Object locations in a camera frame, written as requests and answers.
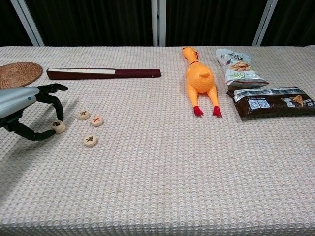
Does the brown snack packet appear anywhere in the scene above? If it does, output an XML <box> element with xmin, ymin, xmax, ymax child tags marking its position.
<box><xmin>226</xmin><ymin>86</ymin><xmax>315</xmax><ymax>121</ymax></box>

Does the pale green nut snack bag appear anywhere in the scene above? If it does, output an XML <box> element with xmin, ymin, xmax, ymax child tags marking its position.
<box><xmin>215</xmin><ymin>48</ymin><xmax>270</xmax><ymax>89</ymax></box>

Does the round woven rattan coaster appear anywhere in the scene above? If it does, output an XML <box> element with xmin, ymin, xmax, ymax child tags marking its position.
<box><xmin>0</xmin><ymin>61</ymin><xmax>43</xmax><ymax>90</ymax></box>

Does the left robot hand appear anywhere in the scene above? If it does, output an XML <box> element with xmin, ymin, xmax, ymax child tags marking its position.
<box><xmin>0</xmin><ymin>83</ymin><xmax>69</xmax><ymax>141</ymax></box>

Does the yellow rubber chicken toy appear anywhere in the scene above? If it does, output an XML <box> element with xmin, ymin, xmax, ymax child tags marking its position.
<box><xmin>182</xmin><ymin>47</ymin><xmax>223</xmax><ymax>118</ymax></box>

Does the beige waffle tablecloth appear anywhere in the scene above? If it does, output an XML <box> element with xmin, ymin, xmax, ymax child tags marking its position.
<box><xmin>0</xmin><ymin>45</ymin><xmax>315</xmax><ymax>236</ymax></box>

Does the dark curtain panel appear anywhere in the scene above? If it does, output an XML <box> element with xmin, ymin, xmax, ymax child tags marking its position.
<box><xmin>24</xmin><ymin>0</ymin><xmax>153</xmax><ymax>47</ymax></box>
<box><xmin>260</xmin><ymin>0</ymin><xmax>315</xmax><ymax>47</ymax></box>
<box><xmin>165</xmin><ymin>0</ymin><xmax>268</xmax><ymax>47</ymax></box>
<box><xmin>0</xmin><ymin>0</ymin><xmax>34</xmax><ymax>47</ymax></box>

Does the white metal frame post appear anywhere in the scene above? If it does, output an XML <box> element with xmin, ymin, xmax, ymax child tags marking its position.
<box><xmin>9</xmin><ymin>0</ymin><xmax>45</xmax><ymax>47</ymax></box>
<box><xmin>252</xmin><ymin>0</ymin><xmax>279</xmax><ymax>47</ymax></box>
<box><xmin>151</xmin><ymin>0</ymin><xmax>167</xmax><ymax>47</ymax></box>

